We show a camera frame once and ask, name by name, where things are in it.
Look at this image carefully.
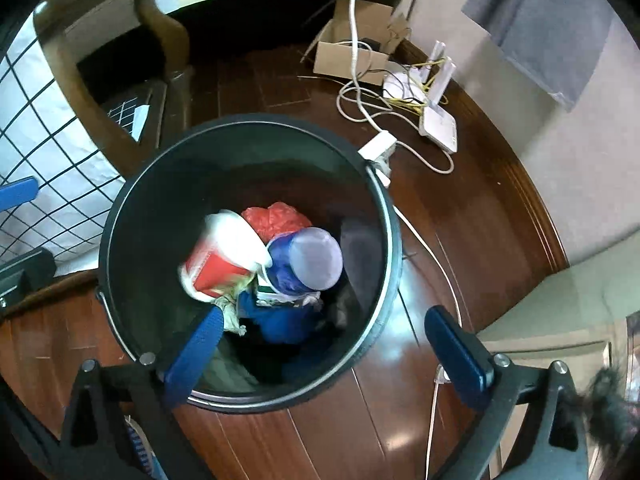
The cardboard box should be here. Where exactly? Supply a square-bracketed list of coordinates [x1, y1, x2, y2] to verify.
[312, 0, 412, 86]

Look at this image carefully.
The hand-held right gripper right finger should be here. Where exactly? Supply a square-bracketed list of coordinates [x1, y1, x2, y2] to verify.
[424, 305, 591, 480]

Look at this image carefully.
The black bin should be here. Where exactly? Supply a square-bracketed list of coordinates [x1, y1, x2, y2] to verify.
[97, 114, 403, 413]

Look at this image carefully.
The wooden table frame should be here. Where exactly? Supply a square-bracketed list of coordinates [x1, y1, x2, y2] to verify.
[34, 0, 193, 173]

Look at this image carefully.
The grey curtain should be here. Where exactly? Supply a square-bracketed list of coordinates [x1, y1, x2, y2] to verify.
[460, 0, 617, 112]

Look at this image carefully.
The white network box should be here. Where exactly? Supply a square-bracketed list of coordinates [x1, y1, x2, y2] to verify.
[382, 71, 426, 103]

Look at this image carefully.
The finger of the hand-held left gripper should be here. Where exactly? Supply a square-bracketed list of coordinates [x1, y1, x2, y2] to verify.
[0, 247, 57, 306]
[0, 176, 38, 217]

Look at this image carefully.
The yellow cable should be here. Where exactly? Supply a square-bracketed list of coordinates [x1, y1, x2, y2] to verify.
[387, 57, 446, 116]

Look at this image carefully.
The red plastic bag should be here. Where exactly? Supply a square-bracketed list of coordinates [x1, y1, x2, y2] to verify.
[241, 201, 313, 241]

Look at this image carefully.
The white router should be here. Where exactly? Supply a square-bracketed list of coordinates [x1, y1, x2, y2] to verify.
[419, 40, 458, 154]

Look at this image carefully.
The dark fuzzy tuft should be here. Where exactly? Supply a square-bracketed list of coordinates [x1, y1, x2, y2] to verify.
[570, 360, 640, 461]

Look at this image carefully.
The white cable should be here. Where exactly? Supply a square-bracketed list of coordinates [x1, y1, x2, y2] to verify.
[337, 0, 463, 480]

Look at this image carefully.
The small blue plastic piece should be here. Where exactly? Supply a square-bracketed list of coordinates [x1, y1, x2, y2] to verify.
[237, 292, 321, 345]

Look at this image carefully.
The blue plastic cup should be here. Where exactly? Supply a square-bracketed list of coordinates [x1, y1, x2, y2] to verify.
[265, 226, 345, 295]

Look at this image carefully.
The checked tablecloth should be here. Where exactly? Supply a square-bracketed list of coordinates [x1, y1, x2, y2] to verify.
[0, 10, 131, 281]

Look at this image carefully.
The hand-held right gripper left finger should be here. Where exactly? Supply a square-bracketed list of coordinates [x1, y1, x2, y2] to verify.
[50, 305, 224, 480]

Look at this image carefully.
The red and white paper cup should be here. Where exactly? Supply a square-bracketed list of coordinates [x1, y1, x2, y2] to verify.
[179, 210, 273, 303]

